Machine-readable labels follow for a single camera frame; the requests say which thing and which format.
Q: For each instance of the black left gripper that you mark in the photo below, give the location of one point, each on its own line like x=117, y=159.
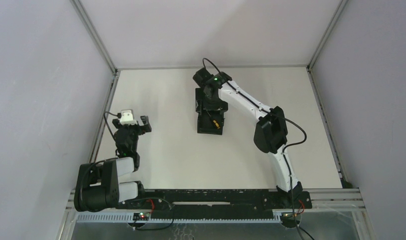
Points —
x=130, y=126

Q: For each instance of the slotted grey cable duct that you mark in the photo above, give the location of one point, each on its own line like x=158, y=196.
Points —
x=126, y=217

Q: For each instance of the left control circuit board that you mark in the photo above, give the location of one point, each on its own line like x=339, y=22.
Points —
x=141, y=216

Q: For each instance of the control circuit board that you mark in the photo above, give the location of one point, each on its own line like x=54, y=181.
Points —
x=290, y=221
x=141, y=216

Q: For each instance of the right control circuit board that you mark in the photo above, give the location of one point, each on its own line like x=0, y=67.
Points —
x=290, y=221

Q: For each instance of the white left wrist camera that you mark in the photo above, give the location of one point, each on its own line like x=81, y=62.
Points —
x=127, y=117

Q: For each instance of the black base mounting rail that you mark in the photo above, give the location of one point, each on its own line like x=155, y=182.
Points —
x=217, y=203

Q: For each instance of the black plastic bin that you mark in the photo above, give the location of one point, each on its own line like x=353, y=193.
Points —
x=204, y=125

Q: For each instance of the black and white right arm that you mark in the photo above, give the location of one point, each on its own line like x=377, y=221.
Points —
x=270, y=134

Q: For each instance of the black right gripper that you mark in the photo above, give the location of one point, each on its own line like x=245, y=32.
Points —
x=210, y=113

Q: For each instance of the black and yellow screwdriver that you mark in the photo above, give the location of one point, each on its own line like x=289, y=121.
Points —
x=215, y=124

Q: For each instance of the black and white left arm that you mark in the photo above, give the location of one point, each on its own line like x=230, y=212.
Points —
x=98, y=187

